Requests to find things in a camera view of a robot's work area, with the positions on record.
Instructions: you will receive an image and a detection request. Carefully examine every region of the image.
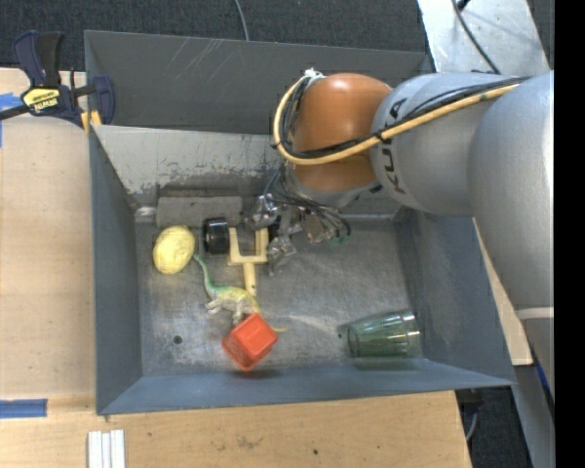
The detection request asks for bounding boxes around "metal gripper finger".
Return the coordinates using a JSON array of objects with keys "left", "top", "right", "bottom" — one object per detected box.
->
[
  {"left": 265, "top": 235, "right": 296, "bottom": 278},
  {"left": 244, "top": 193, "right": 278, "bottom": 231}
]

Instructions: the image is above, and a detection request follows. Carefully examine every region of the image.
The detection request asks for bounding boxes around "grey metal bin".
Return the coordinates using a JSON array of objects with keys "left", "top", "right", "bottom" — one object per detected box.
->
[{"left": 82, "top": 29, "right": 519, "bottom": 416}]

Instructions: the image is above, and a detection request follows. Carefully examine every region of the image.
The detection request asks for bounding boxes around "grey rectangular block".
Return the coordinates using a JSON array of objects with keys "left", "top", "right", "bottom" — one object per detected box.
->
[{"left": 154, "top": 194, "right": 246, "bottom": 229}]

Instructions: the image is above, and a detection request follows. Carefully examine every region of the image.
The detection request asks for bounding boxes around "green toy dinosaur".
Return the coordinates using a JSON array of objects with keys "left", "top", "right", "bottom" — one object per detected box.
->
[{"left": 192, "top": 253, "right": 290, "bottom": 333}]

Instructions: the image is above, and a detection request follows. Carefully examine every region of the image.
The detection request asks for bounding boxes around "orange plastic cube cup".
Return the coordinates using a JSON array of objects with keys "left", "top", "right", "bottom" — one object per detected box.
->
[{"left": 220, "top": 312, "right": 280, "bottom": 373}]

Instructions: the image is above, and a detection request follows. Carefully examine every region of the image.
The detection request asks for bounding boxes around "yellow toy lemon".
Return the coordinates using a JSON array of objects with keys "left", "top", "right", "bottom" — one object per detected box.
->
[{"left": 151, "top": 224, "right": 197, "bottom": 276}]

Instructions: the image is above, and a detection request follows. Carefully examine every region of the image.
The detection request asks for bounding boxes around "green clear glass cup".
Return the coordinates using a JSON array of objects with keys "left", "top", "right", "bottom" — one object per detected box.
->
[{"left": 337, "top": 308, "right": 423, "bottom": 361}]

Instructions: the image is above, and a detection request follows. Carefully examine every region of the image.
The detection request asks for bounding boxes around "black roller with cream handle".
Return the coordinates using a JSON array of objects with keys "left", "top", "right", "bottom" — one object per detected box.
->
[{"left": 202, "top": 215, "right": 271, "bottom": 298}]

